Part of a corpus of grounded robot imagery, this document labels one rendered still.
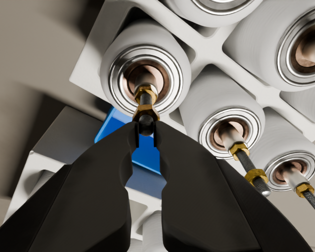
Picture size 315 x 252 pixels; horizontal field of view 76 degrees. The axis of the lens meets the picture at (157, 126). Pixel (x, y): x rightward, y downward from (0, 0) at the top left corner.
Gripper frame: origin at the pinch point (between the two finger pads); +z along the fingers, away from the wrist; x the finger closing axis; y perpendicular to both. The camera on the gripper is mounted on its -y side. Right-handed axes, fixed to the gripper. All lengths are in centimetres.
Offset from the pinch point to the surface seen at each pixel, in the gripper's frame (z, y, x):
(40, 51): 34.4, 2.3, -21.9
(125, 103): 9.1, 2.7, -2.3
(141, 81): 6.7, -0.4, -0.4
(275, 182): 9.1, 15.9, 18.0
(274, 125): 14.2, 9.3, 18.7
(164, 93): 9.2, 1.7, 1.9
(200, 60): 16.5, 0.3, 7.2
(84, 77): 16.4, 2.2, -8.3
